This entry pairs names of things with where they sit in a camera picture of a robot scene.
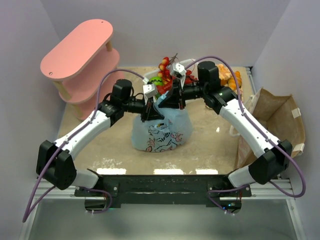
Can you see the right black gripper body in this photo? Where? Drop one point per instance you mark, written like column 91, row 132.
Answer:
column 180, row 94

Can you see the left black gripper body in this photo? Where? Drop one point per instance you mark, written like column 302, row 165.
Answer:
column 147, row 108

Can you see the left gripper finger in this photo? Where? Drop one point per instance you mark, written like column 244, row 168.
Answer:
column 154, row 114
column 145, row 116

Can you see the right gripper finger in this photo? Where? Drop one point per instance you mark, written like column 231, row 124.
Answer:
column 169, row 100
column 182, row 103

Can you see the blue plastic bag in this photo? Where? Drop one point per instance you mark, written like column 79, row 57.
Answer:
column 162, row 134

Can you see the brown jute grocery bag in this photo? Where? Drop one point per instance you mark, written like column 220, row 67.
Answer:
column 281, row 116

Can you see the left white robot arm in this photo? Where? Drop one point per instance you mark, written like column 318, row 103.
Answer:
column 55, row 162

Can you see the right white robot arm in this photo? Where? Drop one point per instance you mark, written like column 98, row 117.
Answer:
column 272, row 155

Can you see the white plastic basket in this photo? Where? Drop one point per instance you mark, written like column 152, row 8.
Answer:
column 185, row 63

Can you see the green toy watermelon ball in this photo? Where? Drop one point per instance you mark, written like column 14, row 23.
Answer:
column 158, row 81

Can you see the red toy lobster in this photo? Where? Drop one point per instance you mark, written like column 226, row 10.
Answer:
column 189, row 79

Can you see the red cherry sprig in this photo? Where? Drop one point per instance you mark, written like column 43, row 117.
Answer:
column 164, row 69

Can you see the pink three-tier shelf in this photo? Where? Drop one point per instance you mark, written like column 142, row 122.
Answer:
column 83, row 65

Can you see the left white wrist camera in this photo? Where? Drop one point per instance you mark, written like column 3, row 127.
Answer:
column 149, row 89

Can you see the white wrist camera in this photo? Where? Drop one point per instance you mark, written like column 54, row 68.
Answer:
column 178, row 71
column 149, row 89

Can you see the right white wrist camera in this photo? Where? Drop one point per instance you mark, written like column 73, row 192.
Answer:
column 178, row 71

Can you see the black base frame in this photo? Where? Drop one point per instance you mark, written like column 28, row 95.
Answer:
column 174, row 189

